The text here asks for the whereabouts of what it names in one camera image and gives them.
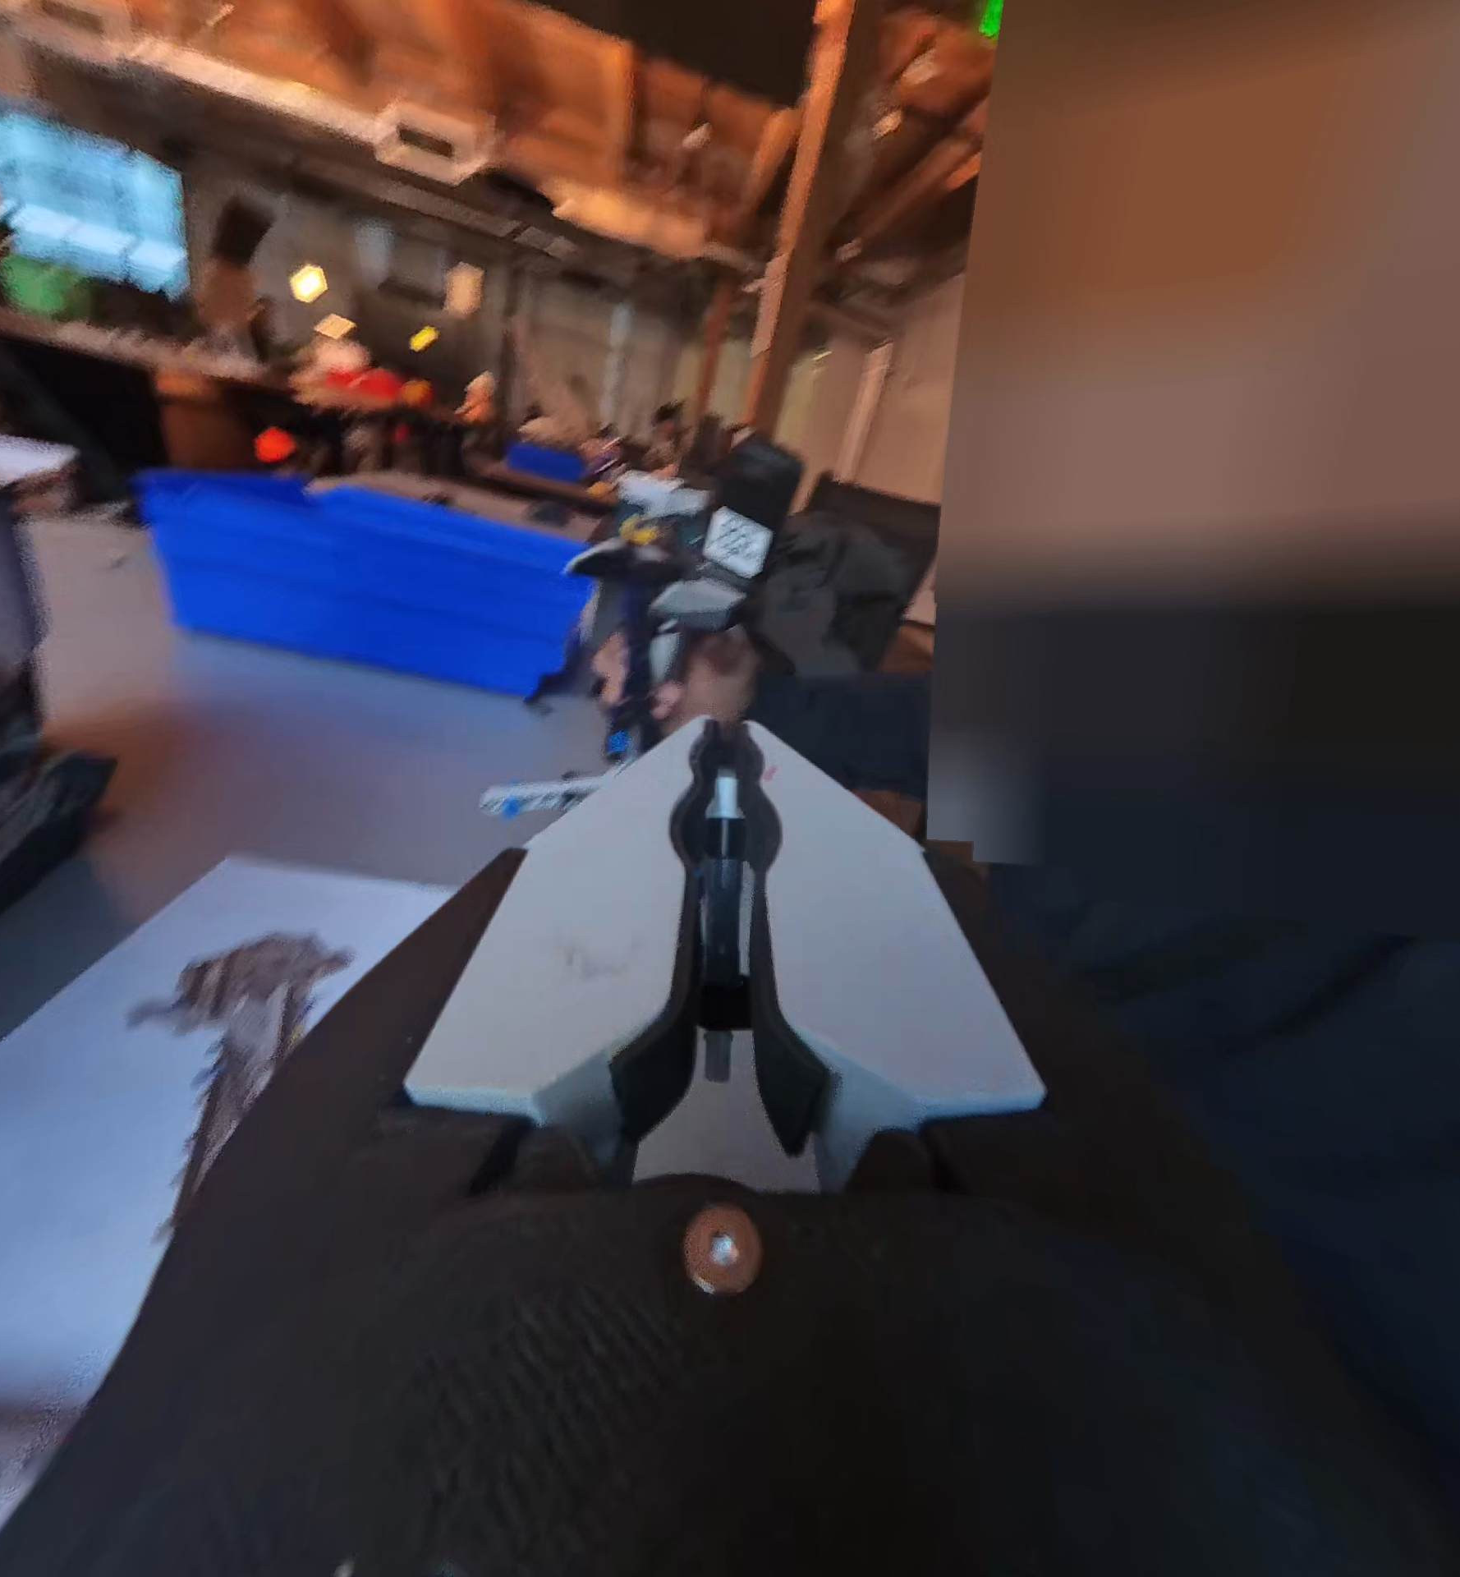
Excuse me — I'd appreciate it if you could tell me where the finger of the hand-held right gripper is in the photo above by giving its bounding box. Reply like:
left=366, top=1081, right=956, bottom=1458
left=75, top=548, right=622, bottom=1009
left=645, top=577, right=746, bottom=639

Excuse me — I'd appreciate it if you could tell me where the white instruction booklet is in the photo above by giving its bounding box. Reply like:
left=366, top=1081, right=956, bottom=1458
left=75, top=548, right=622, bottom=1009
left=0, top=856, right=460, bottom=1577

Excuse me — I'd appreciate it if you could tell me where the blue plastic bin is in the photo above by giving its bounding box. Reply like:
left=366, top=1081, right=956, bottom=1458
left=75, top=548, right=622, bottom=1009
left=136, top=465, right=598, bottom=701

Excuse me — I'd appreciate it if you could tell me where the person's right hand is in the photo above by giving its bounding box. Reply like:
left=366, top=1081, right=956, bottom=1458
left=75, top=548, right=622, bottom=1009
left=674, top=634, right=761, bottom=740

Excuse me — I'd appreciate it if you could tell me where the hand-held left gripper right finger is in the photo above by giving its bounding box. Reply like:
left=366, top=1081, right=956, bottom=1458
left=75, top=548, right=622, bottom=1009
left=734, top=720, right=1047, bottom=1194

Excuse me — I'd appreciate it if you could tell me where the wooden support post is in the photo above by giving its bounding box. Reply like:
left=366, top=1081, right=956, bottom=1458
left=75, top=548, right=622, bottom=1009
left=741, top=0, right=864, bottom=432

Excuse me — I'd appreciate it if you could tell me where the black lego chassis assembly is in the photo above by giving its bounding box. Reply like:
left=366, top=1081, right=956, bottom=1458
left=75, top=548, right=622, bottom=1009
left=563, top=523, right=761, bottom=1085

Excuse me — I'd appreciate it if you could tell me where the dark grey jacket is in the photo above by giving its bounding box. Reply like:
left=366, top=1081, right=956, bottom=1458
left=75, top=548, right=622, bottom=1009
left=748, top=511, right=935, bottom=679

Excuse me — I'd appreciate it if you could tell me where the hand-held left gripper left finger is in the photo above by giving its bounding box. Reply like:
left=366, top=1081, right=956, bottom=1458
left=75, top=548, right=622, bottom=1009
left=403, top=720, right=721, bottom=1184

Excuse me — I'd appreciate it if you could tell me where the large paned window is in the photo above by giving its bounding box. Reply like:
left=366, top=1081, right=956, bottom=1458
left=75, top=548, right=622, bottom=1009
left=0, top=100, right=189, bottom=297

